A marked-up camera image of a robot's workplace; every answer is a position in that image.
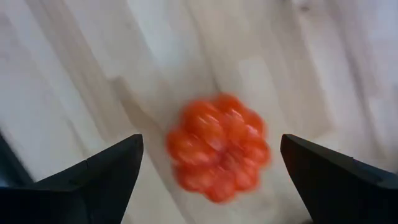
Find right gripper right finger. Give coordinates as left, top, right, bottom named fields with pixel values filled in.
left=279, top=133, right=398, bottom=224

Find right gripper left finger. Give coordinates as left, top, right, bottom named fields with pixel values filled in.
left=0, top=133, right=145, bottom=224

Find orange pumpkin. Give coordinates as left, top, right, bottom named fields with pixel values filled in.
left=164, top=92, right=272, bottom=205

